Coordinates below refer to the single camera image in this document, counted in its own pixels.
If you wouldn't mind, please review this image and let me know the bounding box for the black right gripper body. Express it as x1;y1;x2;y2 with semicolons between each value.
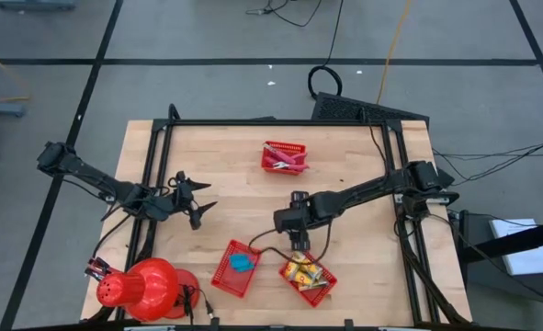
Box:
273;201;316;232

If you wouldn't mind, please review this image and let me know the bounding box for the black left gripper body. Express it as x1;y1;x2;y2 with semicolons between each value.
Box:
173;170;203;231

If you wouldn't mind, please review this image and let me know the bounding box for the red basket holding pink items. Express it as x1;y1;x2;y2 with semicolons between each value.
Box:
260;141;308;177

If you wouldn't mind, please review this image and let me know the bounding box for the red basket holding crayon packs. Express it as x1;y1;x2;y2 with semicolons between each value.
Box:
278;250;338;308

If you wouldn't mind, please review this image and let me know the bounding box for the red basket holding blue erasers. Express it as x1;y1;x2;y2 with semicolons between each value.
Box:
210;238;262;299

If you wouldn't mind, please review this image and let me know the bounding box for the red desk lamp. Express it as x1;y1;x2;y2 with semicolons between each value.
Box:
96;257;201;323

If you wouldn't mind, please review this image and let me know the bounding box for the black perforated panel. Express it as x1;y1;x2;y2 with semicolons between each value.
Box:
311;91;431;124

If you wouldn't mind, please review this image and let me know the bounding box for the black red small device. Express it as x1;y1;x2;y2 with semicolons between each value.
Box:
85;257;112;282

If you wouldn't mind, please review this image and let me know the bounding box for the grey floor base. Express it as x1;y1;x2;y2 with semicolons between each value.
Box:
0;101;27;118
0;0;77;11

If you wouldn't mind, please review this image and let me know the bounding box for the black equipment stand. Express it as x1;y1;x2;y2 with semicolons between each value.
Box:
457;209;543;331

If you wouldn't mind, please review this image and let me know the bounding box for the white notebook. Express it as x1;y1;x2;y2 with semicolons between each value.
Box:
488;218;543;277

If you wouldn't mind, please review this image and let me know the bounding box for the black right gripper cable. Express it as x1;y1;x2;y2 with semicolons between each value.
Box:
247;219;333;264

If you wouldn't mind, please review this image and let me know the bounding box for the black table frame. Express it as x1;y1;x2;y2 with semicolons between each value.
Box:
114;103;466;328

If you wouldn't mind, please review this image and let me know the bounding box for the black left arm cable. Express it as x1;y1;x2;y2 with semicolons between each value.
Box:
91;211;133;259

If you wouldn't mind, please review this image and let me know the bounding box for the black lamp power cord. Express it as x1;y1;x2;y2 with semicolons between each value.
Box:
178;283;216;319

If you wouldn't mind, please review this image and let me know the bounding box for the black coiled floor cable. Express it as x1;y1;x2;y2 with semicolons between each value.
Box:
307;0;345;98

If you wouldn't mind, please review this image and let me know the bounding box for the black thin floor cable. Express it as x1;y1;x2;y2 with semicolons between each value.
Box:
245;0;323;28

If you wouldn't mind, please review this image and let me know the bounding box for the black floor cable bundle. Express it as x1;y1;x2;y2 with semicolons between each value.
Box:
431;132;543;188

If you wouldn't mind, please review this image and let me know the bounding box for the yellow thin floor cable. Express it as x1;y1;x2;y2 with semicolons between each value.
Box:
0;40;32;103

